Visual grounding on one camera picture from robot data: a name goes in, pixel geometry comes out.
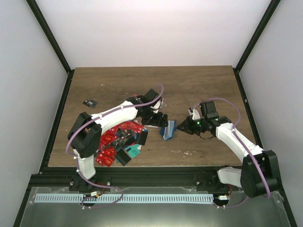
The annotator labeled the blue leather card holder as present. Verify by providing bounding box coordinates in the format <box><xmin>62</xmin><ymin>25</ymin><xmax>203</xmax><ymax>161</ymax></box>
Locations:
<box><xmin>159</xmin><ymin>120</ymin><xmax>177</xmax><ymax>141</ymax></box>

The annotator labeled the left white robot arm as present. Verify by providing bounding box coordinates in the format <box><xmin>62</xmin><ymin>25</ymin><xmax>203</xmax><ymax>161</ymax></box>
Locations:
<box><xmin>66</xmin><ymin>89</ymin><xmax>169</xmax><ymax>191</ymax></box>

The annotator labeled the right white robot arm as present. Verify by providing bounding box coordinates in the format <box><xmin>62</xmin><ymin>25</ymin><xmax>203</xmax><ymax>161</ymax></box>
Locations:
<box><xmin>177</xmin><ymin>98</ymin><xmax>282</xmax><ymax>198</ymax></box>

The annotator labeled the black card right pile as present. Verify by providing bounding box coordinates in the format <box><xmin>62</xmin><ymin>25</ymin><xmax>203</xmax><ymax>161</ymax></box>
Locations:
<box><xmin>136</xmin><ymin>131</ymin><xmax>148</xmax><ymax>146</ymax></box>

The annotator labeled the black card pile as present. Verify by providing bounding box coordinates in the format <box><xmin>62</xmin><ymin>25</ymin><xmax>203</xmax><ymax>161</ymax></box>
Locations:
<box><xmin>136</xmin><ymin>131</ymin><xmax>148</xmax><ymax>146</ymax></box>
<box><xmin>115</xmin><ymin>149</ymin><xmax>131</xmax><ymax>166</ymax></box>

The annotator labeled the black cards stack centre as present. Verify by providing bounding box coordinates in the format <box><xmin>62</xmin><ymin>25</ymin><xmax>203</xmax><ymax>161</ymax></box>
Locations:
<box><xmin>112</xmin><ymin>130</ymin><xmax>137</xmax><ymax>152</ymax></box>

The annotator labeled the teal card bottom pile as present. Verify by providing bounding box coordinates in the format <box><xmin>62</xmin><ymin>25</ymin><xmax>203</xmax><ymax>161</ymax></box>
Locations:
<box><xmin>125</xmin><ymin>144</ymin><xmax>142</xmax><ymax>159</ymax></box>

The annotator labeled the black card bottom pile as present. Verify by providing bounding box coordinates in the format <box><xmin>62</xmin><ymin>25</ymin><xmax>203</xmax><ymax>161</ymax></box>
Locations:
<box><xmin>115</xmin><ymin>149</ymin><xmax>131</xmax><ymax>166</ymax></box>

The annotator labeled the small black card far left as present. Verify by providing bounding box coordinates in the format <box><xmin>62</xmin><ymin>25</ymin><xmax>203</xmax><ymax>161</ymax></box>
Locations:
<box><xmin>83</xmin><ymin>98</ymin><xmax>98</xmax><ymax>108</ymax></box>

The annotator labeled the red VIP card bottom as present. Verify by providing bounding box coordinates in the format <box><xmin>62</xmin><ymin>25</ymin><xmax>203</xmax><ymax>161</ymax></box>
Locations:
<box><xmin>95</xmin><ymin>146</ymin><xmax>116</xmax><ymax>167</ymax></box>

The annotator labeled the light blue slotted strip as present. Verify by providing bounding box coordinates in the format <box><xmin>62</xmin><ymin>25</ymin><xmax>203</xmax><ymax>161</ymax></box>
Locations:
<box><xmin>34</xmin><ymin>193</ymin><xmax>214</xmax><ymax>204</ymax></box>

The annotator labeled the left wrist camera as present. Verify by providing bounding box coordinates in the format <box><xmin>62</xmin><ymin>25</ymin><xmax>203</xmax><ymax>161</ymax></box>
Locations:
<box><xmin>152</xmin><ymin>98</ymin><xmax>163</xmax><ymax>113</ymax></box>

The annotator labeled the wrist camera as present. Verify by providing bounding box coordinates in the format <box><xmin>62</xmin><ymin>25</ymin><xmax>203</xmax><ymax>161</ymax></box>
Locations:
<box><xmin>152</xmin><ymin>98</ymin><xmax>163</xmax><ymax>113</ymax></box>
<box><xmin>188</xmin><ymin>107</ymin><xmax>201</xmax><ymax>121</ymax></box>

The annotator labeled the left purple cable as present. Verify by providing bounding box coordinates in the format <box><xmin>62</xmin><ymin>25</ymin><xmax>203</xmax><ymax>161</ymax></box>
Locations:
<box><xmin>65</xmin><ymin>83</ymin><xmax>165</xmax><ymax>210</ymax></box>

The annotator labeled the purple cable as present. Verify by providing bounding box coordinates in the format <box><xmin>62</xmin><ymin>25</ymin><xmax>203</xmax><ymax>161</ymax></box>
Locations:
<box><xmin>191</xmin><ymin>97</ymin><xmax>271</xmax><ymax>210</ymax></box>
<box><xmin>65</xmin><ymin>83</ymin><xmax>165</xmax><ymax>210</ymax></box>

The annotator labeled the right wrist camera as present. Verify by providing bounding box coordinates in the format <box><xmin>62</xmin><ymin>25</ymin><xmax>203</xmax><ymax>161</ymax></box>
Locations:
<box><xmin>188</xmin><ymin>107</ymin><xmax>201</xmax><ymax>121</ymax></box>

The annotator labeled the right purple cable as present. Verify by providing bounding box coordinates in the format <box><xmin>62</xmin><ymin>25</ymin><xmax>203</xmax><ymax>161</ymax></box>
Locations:
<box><xmin>191</xmin><ymin>97</ymin><xmax>271</xmax><ymax>210</ymax></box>

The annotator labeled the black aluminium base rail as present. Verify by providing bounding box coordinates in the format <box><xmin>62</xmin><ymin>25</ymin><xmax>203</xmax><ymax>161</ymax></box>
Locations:
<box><xmin>28</xmin><ymin>166</ymin><xmax>226</xmax><ymax>192</ymax></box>

